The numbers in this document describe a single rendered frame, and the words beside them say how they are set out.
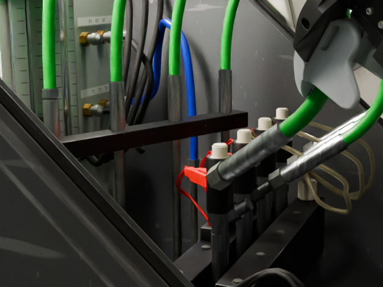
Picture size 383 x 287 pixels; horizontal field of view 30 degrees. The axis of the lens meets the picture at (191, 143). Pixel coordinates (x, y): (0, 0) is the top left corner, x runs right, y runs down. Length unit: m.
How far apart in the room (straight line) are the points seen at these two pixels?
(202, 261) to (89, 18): 0.42
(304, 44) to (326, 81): 0.03
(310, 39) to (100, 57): 0.61
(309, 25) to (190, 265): 0.36
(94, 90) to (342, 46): 0.61
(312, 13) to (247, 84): 0.58
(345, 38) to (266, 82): 0.55
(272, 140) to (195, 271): 0.22
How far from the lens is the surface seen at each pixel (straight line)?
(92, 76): 1.04
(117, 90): 0.85
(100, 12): 1.06
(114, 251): 0.39
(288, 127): 0.56
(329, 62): 0.50
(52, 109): 0.80
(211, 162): 0.72
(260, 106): 1.04
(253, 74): 1.03
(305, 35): 0.48
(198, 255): 0.79
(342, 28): 0.48
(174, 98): 0.91
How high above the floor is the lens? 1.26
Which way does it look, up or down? 12 degrees down
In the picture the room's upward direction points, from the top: 1 degrees counter-clockwise
